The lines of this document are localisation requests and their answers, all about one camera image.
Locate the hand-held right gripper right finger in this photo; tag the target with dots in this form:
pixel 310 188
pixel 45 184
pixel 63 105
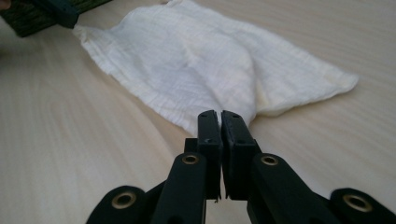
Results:
pixel 238 149

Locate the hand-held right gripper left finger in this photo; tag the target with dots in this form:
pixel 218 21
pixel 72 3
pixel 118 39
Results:
pixel 210 149

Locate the green woven plastic basket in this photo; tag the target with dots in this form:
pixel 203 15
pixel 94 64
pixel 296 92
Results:
pixel 25 21

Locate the white cloth with brown stain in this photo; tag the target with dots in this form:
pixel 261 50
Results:
pixel 193 62

